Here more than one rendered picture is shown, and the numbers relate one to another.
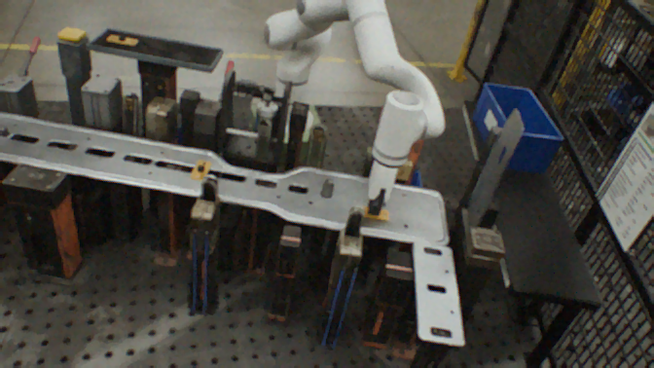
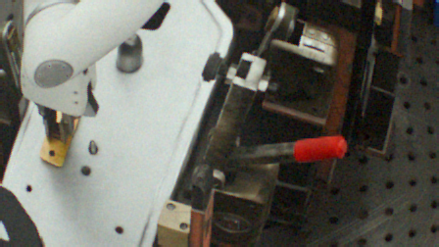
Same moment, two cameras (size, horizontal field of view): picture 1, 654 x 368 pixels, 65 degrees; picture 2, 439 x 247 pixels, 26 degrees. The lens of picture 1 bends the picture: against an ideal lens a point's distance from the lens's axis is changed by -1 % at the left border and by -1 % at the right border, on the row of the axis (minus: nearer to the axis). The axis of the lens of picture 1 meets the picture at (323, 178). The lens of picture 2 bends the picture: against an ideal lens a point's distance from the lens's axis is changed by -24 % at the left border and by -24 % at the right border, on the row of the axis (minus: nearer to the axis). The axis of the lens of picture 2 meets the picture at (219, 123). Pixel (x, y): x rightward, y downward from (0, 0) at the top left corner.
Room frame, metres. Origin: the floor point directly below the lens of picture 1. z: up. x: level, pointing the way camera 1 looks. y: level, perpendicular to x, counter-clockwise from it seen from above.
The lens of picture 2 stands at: (1.38, -0.75, 2.07)
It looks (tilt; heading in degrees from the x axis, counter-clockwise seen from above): 56 degrees down; 105
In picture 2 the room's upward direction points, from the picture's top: 5 degrees clockwise
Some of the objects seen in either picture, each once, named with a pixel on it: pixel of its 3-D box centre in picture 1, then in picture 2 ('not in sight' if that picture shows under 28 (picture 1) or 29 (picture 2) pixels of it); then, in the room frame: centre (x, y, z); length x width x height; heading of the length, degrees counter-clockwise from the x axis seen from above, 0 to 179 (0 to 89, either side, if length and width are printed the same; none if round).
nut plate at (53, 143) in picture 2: (373, 211); (59, 131); (1.03, -0.14, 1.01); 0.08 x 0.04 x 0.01; 92
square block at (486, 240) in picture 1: (463, 286); not in sight; (0.96, -0.42, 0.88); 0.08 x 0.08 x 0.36; 2
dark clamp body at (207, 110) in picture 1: (207, 160); not in sight; (1.26, 0.36, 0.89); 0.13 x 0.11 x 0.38; 2
